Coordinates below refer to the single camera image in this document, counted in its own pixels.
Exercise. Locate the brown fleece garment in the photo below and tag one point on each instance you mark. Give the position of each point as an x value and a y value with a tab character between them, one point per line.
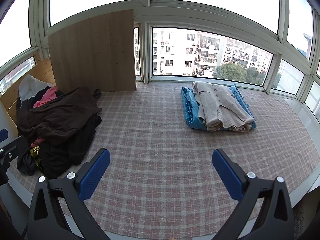
62	115

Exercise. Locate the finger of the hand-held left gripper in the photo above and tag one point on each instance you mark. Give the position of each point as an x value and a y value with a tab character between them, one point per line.
15	146
3	135

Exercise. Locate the pink garment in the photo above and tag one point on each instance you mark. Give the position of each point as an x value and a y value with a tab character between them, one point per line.
46	96

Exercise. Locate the plaid blanket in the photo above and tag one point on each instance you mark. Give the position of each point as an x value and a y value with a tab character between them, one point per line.
155	135

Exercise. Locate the pine wood board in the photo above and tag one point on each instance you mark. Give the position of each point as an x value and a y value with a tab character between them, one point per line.
45	72

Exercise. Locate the white window frame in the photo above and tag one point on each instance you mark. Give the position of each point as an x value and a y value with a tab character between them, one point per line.
143	7

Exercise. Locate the light oak board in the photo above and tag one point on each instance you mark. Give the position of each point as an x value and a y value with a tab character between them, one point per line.
92	52

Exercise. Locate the white cloth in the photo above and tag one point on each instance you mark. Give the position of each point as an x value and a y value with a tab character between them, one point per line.
30	87

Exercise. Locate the folded beige knit cardigan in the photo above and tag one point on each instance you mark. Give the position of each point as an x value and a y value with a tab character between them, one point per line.
220	105

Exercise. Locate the apartment buildings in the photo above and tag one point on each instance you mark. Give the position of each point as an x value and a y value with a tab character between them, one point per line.
175	55

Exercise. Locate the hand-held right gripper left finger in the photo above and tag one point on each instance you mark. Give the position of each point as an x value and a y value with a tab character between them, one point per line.
96	172

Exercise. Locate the black garment with yellow print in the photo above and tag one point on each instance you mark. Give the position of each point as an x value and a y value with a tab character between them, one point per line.
62	155

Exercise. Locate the folded blue garment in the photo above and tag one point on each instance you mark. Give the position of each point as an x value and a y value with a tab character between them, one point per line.
190	110

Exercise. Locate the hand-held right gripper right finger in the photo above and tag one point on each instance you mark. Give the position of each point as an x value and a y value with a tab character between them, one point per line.
226	175

